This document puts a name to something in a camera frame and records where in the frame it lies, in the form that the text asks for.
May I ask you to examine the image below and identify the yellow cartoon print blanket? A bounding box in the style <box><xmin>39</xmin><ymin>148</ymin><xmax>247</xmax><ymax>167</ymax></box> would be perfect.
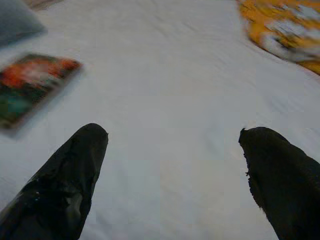
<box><xmin>236</xmin><ymin>0</ymin><xmax>320</xmax><ymax>76</ymax></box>

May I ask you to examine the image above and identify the white quilted mattress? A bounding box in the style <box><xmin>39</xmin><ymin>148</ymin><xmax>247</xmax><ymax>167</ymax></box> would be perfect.
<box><xmin>0</xmin><ymin>0</ymin><xmax>320</xmax><ymax>240</ymax></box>

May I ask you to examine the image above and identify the dark green and red book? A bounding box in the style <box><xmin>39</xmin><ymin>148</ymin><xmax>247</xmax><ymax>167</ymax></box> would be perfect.
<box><xmin>0</xmin><ymin>51</ymin><xmax>84</xmax><ymax>137</ymax></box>

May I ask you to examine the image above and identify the grey pillow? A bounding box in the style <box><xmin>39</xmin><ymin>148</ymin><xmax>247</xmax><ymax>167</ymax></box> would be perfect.
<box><xmin>0</xmin><ymin>0</ymin><xmax>48</xmax><ymax>48</ymax></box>

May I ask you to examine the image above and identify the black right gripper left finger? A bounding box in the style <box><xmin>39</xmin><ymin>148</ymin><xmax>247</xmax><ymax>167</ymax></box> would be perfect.
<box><xmin>0</xmin><ymin>122</ymin><xmax>109</xmax><ymax>240</ymax></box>

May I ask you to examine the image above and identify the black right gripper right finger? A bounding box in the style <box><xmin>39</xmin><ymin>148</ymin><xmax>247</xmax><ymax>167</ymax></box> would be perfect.
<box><xmin>238</xmin><ymin>126</ymin><xmax>320</xmax><ymax>240</ymax></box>

